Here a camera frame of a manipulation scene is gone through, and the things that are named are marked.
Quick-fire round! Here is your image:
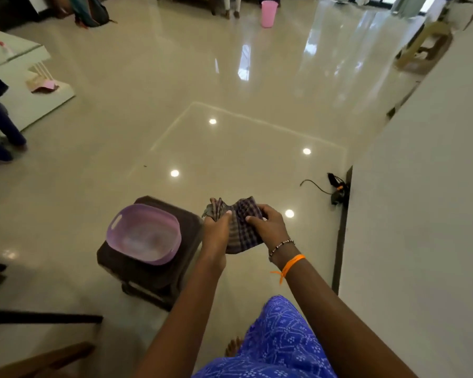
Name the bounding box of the person's right forearm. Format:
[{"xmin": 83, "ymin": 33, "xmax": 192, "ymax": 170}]
[{"xmin": 269, "ymin": 242, "xmax": 418, "ymax": 378}]

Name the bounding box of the dark brown plastic stool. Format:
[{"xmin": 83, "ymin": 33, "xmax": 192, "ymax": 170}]
[{"xmin": 96, "ymin": 195, "xmax": 204, "ymax": 312}]

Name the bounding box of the pink plastic bucket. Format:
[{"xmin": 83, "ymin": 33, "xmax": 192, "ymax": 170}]
[{"xmin": 260, "ymin": 0, "xmax": 279, "ymax": 29}]

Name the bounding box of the orange thread wristband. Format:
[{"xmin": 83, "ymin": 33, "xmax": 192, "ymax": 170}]
[{"xmin": 271, "ymin": 254, "xmax": 306, "ymax": 285}]

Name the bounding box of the person's right hand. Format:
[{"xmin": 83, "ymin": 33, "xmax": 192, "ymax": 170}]
[{"xmin": 245, "ymin": 204, "xmax": 291, "ymax": 257}]

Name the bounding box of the beige plastic chair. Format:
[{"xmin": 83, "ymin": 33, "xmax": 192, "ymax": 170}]
[{"xmin": 394, "ymin": 20, "xmax": 454, "ymax": 74}]

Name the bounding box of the dark wooden furniture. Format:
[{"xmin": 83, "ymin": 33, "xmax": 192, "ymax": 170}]
[{"xmin": 0, "ymin": 260, "xmax": 104, "ymax": 378}]

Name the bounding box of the white low table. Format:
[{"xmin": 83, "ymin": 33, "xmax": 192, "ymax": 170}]
[{"xmin": 0, "ymin": 29, "xmax": 76, "ymax": 132}]

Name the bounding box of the black cable with plug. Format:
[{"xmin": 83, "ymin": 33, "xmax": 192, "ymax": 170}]
[{"xmin": 300, "ymin": 172, "xmax": 351, "ymax": 206}]

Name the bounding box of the person's foot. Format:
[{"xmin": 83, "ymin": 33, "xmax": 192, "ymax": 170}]
[{"xmin": 225, "ymin": 337, "xmax": 244, "ymax": 358}]

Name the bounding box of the dark checked cloth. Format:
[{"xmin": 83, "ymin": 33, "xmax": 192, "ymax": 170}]
[{"xmin": 202, "ymin": 196, "xmax": 268, "ymax": 255}]

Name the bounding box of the pink cloth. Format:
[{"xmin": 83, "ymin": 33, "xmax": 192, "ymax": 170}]
[{"xmin": 26, "ymin": 78, "xmax": 60, "ymax": 93}]

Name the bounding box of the purple plastic basin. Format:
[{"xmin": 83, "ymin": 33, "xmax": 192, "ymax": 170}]
[{"xmin": 106, "ymin": 204, "xmax": 182, "ymax": 266}]

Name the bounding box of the person's left hand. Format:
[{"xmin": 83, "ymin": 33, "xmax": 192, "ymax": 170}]
[{"xmin": 201, "ymin": 198, "xmax": 233, "ymax": 266}]

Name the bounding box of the beaded bracelet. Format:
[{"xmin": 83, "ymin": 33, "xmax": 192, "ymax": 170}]
[{"xmin": 268, "ymin": 239, "xmax": 295, "ymax": 258}]

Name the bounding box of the blue patterned garment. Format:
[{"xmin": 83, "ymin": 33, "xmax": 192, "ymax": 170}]
[{"xmin": 192, "ymin": 295, "xmax": 337, "ymax": 378}]

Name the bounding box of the person's left forearm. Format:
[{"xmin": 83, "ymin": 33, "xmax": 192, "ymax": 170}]
[{"xmin": 132, "ymin": 258, "xmax": 227, "ymax": 378}]

